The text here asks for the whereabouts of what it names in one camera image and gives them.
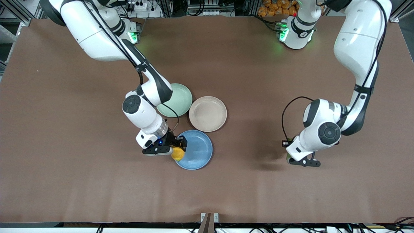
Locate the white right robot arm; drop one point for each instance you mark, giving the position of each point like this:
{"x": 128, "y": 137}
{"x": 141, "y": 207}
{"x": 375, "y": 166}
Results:
{"x": 97, "y": 35}

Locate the yellow lemon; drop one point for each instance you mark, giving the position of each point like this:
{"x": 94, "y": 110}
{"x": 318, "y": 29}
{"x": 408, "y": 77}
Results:
{"x": 178, "y": 156}

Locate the mint green plate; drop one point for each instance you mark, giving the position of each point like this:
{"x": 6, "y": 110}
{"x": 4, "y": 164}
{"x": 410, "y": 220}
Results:
{"x": 181, "y": 100}

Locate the beige plate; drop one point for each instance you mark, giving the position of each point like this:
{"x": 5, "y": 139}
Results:
{"x": 207, "y": 114}

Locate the metal bracket with dark post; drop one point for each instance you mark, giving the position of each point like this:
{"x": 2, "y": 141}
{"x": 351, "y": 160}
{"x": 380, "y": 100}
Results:
{"x": 209, "y": 223}

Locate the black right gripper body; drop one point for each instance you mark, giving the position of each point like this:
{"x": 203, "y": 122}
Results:
{"x": 170, "y": 139}

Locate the blue plate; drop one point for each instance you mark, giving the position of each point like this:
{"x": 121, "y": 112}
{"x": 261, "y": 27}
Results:
{"x": 197, "y": 152}

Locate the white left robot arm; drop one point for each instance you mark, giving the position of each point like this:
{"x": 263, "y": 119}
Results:
{"x": 355, "y": 42}

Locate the aluminium frame profile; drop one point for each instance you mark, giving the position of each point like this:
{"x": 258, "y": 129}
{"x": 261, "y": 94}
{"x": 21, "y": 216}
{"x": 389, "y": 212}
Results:
{"x": 401, "y": 11}

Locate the pile of orange items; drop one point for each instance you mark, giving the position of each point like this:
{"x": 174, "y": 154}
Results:
{"x": 275, "y": 8}

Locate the white power strip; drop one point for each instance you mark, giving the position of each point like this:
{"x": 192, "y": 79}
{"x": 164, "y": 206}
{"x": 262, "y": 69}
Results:
{"x": 142, "y": 8}

